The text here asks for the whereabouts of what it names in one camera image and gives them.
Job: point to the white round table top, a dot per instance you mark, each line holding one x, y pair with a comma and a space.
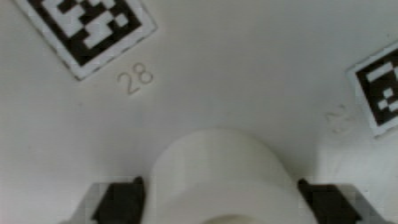
239, 68

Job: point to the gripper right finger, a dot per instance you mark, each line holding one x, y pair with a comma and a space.
338, 204

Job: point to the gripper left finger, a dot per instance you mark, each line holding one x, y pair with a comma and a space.
113, 203

